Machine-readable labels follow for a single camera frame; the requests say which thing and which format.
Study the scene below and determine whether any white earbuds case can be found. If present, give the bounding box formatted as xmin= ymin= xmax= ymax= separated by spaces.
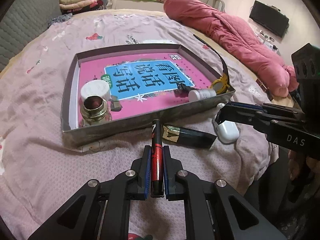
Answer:
xmin=212 ymin=114 xmax=240 ymax=144

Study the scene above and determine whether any red black lighter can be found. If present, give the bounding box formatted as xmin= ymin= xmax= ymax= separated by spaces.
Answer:
xmin=151 ymin=119 xmax=164 ymax=198

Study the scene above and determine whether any small white pill bottle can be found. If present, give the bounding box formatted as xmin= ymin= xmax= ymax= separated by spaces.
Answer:
xmin=188 ymin=89 xmax=216 ymax=102

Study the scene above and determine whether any black gold cigarette box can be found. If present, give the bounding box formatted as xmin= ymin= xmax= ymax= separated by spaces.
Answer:
xmin=162 ymin=125 xmax=217 ymax=149

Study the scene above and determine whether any small black clip object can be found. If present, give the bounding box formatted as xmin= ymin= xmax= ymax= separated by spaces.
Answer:
xmin=174 ymin=83 xmax=196 ymax=98

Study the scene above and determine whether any brass-rimmed glass jar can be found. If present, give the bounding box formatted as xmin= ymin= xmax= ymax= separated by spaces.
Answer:
xmin=80 ymin=95 xmax=112 ymax=127

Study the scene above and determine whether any white child-proof cap bottle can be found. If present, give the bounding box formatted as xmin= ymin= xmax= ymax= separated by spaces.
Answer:
xmin=80 ymin=80 xmax=111 ymax=102

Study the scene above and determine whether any pink strawberry print bedsheet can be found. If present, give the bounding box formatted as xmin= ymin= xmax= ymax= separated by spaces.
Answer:
xmin=1 ymin=11 xmax=279 ymax=239

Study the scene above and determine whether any rolled red quilt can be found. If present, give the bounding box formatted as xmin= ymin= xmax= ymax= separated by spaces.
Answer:
xmin=163 ymin=0 xmax=299 ymax=98

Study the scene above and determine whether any shallow grey cardboard box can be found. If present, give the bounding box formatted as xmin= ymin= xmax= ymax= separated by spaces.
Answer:
xmin=61 ymin=43 xmax=235 ymax=146

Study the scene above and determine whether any pink blue children's book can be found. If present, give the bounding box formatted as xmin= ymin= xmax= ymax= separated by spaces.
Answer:
xmin=79 ymin=53 xmax=216 ymax=120

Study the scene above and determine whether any grey quilted headboard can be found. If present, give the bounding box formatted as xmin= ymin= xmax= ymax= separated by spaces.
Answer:
xmin=1 ymin=0 xmax=61 ymax=69

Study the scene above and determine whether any stack of folded blankets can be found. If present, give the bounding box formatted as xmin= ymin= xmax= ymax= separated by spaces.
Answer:
xmin=59 ymin=0 xmax=108 ymax=15

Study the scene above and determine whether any black wall television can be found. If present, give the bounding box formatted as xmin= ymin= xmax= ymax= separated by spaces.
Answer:
xmin=249 ymin=1 xmax=289 ymax=37

